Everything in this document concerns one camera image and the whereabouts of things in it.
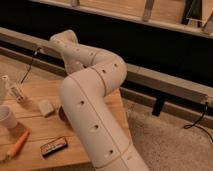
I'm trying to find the white paper cup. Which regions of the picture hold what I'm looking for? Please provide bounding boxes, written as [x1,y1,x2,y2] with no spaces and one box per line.
[0,106,18,129]

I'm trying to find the white sponge block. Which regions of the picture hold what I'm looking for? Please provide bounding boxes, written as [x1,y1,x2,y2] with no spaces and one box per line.
[38,99,54,117]

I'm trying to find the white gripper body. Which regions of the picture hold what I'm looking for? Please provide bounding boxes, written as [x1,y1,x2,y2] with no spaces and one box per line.
[63,56,83,74]

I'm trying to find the black cable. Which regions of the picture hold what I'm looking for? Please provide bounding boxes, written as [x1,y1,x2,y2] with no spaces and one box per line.
[20,46,44,84]
[183,99,213,141]

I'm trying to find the black cable on right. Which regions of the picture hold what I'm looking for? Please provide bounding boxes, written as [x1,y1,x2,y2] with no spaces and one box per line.
[183,99,213,141]

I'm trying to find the black cable on left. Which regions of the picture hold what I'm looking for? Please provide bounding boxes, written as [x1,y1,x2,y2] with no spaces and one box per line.
[20,46,44,84]

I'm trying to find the orange carrot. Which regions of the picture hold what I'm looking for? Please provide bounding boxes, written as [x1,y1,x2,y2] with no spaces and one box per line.
[0,130,30,163]

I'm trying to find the dark purple bowl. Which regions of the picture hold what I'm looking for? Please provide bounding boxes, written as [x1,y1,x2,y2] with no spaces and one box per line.
[59,107,69,124]

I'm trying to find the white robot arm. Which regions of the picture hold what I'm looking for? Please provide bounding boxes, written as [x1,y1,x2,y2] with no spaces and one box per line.
[50,30,149,171]

